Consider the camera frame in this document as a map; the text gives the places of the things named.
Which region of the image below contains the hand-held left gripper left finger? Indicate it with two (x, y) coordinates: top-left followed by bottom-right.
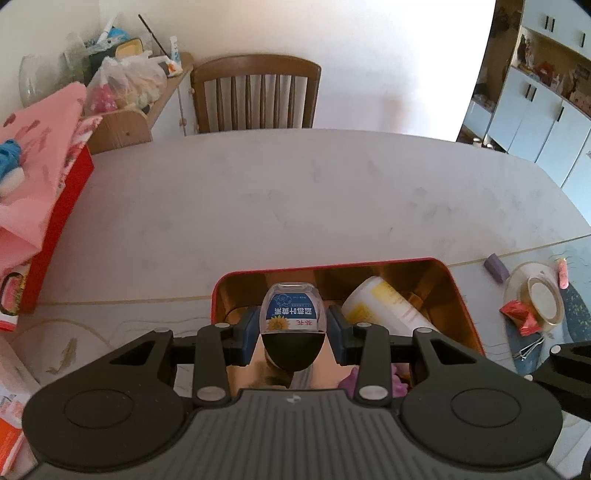
(111, 306), (262, 409)

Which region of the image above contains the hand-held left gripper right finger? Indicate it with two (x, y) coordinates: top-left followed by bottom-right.
(325, 307), (490, 404)

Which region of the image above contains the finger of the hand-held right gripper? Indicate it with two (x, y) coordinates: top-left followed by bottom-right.
(531, 342), (591, 407)

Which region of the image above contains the small blue label bottle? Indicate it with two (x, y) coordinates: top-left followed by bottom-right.
(259, 281), (328, 372)

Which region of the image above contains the metal nail clipper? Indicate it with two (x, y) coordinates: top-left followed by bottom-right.
(512, 336), (546, 361)

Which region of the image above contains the white yellow tube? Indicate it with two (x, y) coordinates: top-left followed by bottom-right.
(341, 275), (439, 337)

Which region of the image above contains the red snack packet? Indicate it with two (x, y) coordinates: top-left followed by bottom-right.
(499, 300), (543, 337)

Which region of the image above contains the red tin box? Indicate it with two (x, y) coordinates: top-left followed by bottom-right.
(211, 257), (486, 402)

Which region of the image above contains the brown tape roll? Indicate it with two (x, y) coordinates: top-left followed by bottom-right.
(503, 262), (566, 333)

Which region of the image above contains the purple block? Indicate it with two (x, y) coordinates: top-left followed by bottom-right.
(484, 254), (510, 283)

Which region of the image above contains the red gift box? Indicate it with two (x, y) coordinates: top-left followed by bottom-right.
(0, 148), (95, 333)

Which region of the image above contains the wooden top sideboard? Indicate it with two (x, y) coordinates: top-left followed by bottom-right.
(87, 52), (195, 155)

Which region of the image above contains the white orange carton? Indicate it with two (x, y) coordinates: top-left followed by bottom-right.
(0, 337), (42, 467)

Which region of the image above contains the pale blue cabinet unit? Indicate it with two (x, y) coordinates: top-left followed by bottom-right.
(462, 0), (591, 213)

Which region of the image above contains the wooden chair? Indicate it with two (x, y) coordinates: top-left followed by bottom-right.
(191, 54), (322, 134)

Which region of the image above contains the clear plastic bag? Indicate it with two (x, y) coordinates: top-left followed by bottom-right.
(84, 51), (168, 114)

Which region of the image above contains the blue fabric flower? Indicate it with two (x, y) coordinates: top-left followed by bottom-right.
(0, 140), (24, 178)

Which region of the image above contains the row of shelf ornaments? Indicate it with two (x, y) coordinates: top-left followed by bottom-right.
(515, 34), (591, 116)

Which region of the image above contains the black stick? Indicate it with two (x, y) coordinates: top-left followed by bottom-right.
(137, 13), (169, 56)

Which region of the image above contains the glass vase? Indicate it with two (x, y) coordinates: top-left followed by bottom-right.
(18, 54), (70, 108)

